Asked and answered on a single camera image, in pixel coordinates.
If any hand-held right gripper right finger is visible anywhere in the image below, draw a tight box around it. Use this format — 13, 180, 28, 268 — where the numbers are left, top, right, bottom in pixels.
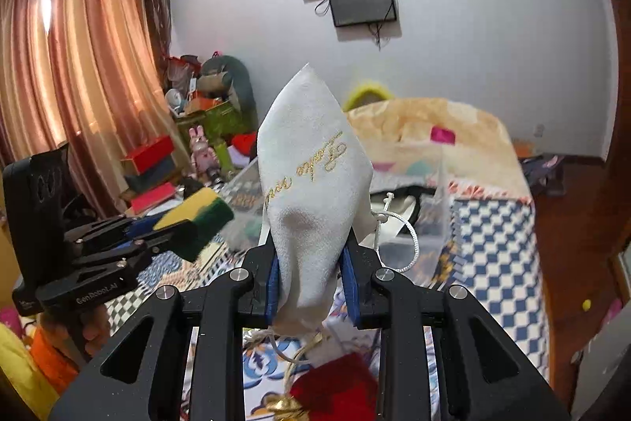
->
342, 245, 573, 421

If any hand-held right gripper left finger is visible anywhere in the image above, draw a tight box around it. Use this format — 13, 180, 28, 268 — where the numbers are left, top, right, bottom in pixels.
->
48, 243, 281, 421

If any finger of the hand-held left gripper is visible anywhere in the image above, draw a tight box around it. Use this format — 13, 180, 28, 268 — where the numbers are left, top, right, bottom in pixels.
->
63, 214, 166, 245
73, 234, 175, 266

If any yellow green sponge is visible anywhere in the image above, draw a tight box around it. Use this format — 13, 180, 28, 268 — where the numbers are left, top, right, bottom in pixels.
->
154, 187, 235, 262

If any clear plastic storage box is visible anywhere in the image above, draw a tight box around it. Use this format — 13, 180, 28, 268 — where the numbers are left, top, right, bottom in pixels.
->
217, 152, 455, 290

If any white drawstring pouch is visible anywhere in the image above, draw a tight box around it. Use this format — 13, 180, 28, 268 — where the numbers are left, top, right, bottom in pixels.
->
244, 63, 378, 360

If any person's left hand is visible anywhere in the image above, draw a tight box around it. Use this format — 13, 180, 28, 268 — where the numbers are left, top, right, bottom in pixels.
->
79, 305, 115, 350

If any red gift box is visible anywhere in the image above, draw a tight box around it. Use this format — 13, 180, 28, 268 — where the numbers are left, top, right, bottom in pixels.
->
121, 135, 177, 175

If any red velvet pouch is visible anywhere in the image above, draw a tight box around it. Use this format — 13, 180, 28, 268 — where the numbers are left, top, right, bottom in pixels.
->
266, 351, 381, 421

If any pink rabbit plush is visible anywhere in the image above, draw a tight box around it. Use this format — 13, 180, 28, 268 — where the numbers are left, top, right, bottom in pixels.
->
189, 125, 218, 181

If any orange cloth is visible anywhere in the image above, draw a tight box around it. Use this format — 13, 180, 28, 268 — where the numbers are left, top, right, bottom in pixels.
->
28, 325, 82, 395

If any brown curtain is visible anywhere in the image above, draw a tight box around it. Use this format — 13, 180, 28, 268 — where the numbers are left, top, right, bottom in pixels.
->
0, 0, 174, 217

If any printed blanket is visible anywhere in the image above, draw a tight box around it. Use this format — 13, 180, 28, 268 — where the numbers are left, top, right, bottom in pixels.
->
99, 96, 552, 421

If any green cardboard box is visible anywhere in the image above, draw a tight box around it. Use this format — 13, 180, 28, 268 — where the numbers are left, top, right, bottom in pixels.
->
175, 99, 258, 148

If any yellow cloth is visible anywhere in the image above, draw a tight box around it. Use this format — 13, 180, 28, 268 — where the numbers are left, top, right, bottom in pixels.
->
0, 321, 59, 421

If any large green plush toy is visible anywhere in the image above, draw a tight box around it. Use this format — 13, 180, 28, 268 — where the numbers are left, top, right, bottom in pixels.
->
198, 53, 256, 118

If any dark clothes pile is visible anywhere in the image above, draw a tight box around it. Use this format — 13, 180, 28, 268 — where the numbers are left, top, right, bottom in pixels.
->
521, 153, 567, 199

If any small dark wall screen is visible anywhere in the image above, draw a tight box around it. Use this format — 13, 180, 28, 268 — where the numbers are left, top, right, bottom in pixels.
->
327, 0, 398, 28

